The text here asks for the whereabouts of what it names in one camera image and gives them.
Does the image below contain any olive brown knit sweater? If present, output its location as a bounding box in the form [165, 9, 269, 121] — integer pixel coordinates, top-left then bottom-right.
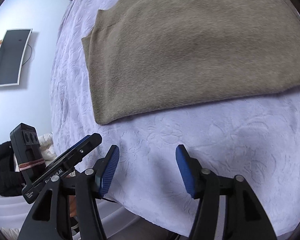
[82, 0, 300, 125]

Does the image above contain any lavender embossed bedspread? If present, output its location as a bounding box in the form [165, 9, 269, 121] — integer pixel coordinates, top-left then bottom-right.
[50, 0, 300, 236]

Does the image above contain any wall mounted curved monitor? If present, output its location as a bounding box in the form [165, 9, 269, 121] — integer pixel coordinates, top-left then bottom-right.
[0, 29, 32, 87]

